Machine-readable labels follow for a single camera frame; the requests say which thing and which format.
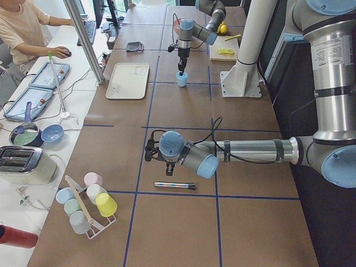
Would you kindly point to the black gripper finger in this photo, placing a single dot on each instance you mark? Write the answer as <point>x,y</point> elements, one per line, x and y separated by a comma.
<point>180,68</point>
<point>168,170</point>
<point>171,169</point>
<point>183,65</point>

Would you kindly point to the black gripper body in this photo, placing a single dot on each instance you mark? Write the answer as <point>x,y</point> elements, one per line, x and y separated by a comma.
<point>168,163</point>
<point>182,53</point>

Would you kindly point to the light blue plastic cup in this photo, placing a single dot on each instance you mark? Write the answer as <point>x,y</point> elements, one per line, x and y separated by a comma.
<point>181,79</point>

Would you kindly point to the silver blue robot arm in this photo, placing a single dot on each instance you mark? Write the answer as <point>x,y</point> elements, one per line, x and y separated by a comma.
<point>208,34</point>
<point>328,27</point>

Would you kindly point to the yellow plastic cup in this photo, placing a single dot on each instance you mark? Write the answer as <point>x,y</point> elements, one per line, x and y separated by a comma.
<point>106,205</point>

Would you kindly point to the white plastic cup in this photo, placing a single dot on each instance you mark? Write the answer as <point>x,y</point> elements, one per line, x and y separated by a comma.
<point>93,191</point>

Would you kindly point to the pink plastic cup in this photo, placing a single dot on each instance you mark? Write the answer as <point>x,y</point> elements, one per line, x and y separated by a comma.
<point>92,178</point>

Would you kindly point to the grey plastic cup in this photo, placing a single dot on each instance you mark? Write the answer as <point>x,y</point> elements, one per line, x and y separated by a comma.
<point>79,222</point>

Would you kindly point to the mint green plastic cup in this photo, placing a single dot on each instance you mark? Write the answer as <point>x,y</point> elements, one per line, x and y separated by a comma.
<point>71,206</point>

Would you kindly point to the blue plastic cup on rack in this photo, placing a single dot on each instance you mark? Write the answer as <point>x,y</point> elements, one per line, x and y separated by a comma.
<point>63,195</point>

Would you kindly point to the pink bowl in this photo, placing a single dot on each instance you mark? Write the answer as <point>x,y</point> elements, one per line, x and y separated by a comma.
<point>176,26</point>

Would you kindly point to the yellow lemon slices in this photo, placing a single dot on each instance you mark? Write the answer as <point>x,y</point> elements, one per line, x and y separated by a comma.
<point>225,51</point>

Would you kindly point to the wooden cutting board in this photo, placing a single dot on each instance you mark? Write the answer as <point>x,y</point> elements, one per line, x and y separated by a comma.
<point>220,43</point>

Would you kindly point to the grey folded cloth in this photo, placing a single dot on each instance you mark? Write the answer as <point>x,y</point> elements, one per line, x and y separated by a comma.
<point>132,47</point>

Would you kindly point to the cream tray with bear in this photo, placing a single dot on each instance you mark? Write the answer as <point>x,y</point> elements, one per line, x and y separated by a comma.
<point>128,81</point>

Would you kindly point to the yellow green plastic knife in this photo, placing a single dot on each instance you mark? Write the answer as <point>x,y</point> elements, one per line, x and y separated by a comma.
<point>233,37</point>

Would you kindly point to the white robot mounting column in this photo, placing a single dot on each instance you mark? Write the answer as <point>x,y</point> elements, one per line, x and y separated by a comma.
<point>242,80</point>

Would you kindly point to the black keyboard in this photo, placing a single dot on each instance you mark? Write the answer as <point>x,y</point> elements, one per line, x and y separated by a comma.
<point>90,27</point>

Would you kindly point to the black monitor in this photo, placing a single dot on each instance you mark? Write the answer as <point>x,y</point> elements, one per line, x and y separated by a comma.
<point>99,8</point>

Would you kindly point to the metal reacher grabber stick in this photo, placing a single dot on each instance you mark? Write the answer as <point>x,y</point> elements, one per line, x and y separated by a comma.
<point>64,115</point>

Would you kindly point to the blue bowl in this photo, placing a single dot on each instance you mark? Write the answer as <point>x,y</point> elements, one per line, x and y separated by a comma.
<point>53,133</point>

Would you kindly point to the blue teach pendant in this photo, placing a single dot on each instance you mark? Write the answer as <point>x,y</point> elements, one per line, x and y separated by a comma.
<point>45,77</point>
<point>39,97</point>

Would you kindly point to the blue saucepan with lid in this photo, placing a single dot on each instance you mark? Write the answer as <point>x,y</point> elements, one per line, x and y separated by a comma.
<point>28,133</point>

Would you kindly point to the cream toaster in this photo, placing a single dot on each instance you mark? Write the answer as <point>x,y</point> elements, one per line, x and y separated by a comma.
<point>26,165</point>

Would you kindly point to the seated person in beige shirt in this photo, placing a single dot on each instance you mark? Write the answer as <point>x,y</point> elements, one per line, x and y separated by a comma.
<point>21,31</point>

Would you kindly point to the red bottle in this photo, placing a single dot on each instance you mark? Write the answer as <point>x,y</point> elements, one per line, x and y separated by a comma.
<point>18,238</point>

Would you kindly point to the white wire cup rack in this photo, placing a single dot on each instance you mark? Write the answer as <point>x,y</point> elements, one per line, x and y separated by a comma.
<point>96,227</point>

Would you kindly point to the aluminium frame post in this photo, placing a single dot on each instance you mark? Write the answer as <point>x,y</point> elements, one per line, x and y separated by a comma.
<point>85,41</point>

